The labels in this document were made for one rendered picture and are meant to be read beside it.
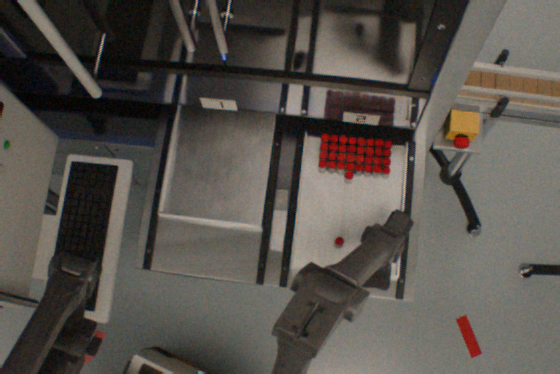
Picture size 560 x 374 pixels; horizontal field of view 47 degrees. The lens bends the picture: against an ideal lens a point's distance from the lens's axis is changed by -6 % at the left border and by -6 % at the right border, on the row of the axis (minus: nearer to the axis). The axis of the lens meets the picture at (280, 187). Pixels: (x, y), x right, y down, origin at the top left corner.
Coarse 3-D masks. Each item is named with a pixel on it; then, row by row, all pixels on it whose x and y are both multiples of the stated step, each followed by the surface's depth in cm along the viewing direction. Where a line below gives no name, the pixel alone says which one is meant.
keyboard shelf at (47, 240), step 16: (80, 160) 182; (96, 160) 182; (112, 160) 182; (128, 160) 182; (64, 176) 181; (128, 176) 181; (64, 192) 180; (128, 192) 180; (112, 208) 178; (48, 224) 178; (112, 224) 177; (48, 240) 177; (112, 240) 176; (48, 256) 176; (112, 256) 175; (112, 272) 174; (112, 288) 173; (96, 304) 172; (96, 320) 171
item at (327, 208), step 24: (312, 144) 172; (312, 168) 171; (312, 192) 169; (336, 192) 169; (360, 192) 169; (384, 192) 168; (312, 216) 168; (336, 216) 167; (360, 216) 167; (384, 216) 167; (312, 240) 166
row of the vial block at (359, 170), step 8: (320, 168) 167; (328, 168) 167; (336, 168) 167; (344, 168) 167; (352, 168) 165; (360, 168) 165; (368, 168) 165; (376, 168) 165; (384, 168) 165; (368, 176) 169; (376, 176) 167; (384, 176) 167
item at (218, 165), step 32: (192, 128) 175; (224, 128) 174; (256, 128) 174; (192, 160) 173; (224, 160) 172; (256, 160) 172; (192, 192) 170; (224, 192) 170; (256, 192) 170; (256, 224) 164
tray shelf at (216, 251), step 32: (160, 128) 175; (288, 128) 174; (320, 128) 174; (352, 128) 173; (384, 128) 173; (288, 160) 172; (416, 160) 170; (288, 192) 170; (416, 192) 168; (160, 224) 169; (192, 224) 169; (224, 224) 168; (416, 224) 166; (160, 256) 167; (192, 256) 166; (224, 256) 166; (256, 256) 166; (416, 256) 164; (288, 288) 164
